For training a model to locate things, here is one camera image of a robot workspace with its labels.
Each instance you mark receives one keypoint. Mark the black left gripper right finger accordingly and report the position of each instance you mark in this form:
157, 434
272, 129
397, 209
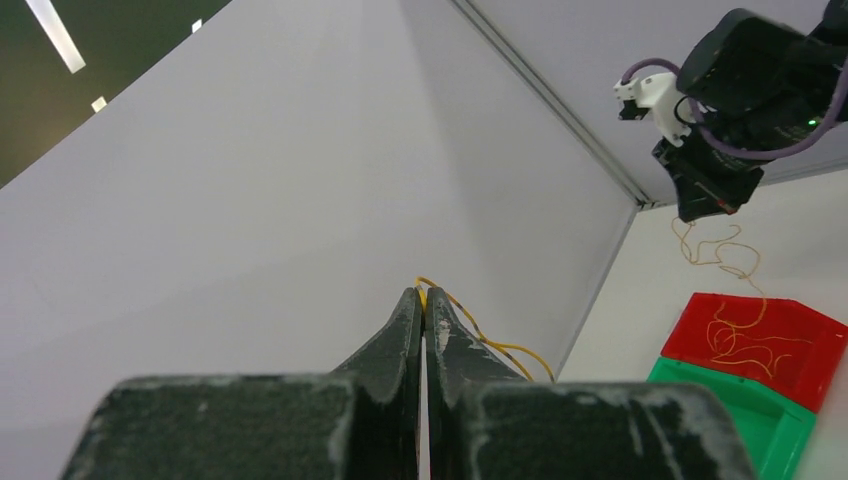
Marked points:
488, 422

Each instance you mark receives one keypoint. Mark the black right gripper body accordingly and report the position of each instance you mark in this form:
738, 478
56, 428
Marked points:
707, 182

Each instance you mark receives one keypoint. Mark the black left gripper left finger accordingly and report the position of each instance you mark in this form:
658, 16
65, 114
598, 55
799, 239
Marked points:
358, 421

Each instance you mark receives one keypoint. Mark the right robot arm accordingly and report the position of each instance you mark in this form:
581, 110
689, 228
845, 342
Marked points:
753, 91

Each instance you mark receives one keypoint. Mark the red plastic bin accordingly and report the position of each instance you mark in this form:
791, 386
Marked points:
780, 343

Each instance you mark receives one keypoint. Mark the green plastic bin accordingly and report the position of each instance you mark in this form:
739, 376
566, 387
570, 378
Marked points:
774, 429

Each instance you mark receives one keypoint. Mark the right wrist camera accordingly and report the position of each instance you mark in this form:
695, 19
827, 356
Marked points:
657, 97

